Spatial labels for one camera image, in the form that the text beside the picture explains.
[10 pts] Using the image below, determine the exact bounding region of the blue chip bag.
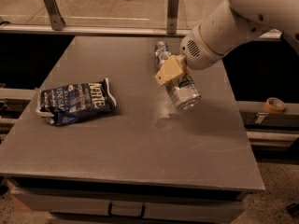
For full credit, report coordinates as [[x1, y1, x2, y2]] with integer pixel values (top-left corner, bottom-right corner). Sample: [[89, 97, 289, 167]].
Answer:
[[36, 77, 117, 126]]

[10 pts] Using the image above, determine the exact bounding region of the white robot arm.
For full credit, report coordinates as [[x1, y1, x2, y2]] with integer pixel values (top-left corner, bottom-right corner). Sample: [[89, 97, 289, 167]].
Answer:
[[155, 0, 299, 86]]

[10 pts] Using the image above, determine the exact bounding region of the crushed silver blue can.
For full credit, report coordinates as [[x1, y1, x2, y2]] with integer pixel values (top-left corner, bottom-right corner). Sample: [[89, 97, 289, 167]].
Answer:
[[155, 41, 171, 69]]

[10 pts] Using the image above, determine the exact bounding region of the left metal bracket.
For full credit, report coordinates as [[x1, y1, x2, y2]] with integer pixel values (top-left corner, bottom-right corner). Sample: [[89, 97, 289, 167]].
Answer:
[[43, 0, 65, 31]]

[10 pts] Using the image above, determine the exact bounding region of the metal bracket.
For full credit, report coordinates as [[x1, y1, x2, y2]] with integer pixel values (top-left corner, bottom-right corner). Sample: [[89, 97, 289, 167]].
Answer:
[[43, 0, 65, 31], [166, 0, 179, 35]]

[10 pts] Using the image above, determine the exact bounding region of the middle metal bracket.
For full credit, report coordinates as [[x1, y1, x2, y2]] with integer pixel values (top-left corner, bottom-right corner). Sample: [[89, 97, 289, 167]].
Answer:
[[166, 0, 179, 35]]

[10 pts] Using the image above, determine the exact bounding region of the metal window rail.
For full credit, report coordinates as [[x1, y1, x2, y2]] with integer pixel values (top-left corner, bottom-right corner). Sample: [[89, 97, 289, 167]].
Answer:
[[0, 23, 283, 42]]

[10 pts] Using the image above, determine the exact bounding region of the orange tape roll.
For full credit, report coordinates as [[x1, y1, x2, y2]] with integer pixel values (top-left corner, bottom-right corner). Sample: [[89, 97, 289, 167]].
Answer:
[[265, 97, 286, 113]]

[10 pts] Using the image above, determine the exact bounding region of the silver green 7up can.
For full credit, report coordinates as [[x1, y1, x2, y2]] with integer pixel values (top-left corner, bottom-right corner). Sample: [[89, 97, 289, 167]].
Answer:
[[165, 74, 201, 110]]

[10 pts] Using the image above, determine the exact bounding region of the black drawer handle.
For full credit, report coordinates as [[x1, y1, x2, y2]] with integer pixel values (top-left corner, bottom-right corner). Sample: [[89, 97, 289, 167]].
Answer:
[[107, 202, 146, 218]]

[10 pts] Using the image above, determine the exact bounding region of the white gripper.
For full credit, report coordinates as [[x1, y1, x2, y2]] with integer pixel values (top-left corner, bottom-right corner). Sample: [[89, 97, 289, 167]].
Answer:
[[155, 1, 270, 86]]

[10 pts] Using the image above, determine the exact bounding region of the grey table drawer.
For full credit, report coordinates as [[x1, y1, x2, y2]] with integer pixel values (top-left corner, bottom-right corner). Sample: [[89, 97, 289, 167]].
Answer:
[[12, 187, 244, 224]]

